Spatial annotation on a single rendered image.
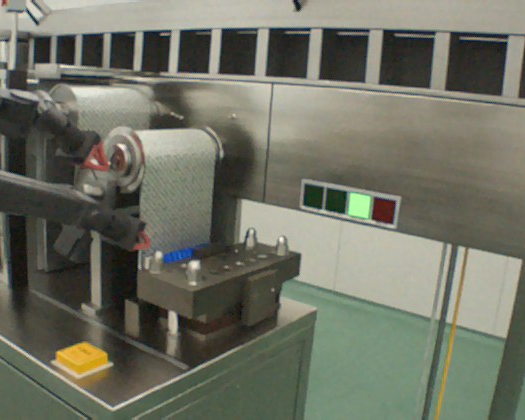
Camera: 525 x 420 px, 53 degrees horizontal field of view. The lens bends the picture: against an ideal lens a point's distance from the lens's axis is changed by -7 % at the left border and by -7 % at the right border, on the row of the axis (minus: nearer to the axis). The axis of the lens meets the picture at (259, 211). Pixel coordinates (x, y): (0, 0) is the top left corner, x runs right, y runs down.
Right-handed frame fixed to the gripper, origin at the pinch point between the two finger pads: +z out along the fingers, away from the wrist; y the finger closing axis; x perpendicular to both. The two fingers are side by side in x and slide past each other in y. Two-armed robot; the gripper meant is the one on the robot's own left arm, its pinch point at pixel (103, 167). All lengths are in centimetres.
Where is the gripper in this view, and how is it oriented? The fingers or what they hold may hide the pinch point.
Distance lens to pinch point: 123.9
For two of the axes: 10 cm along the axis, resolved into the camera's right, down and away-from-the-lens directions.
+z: 4.7, 5.0, 7.3
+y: 8.0, 1.2, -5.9
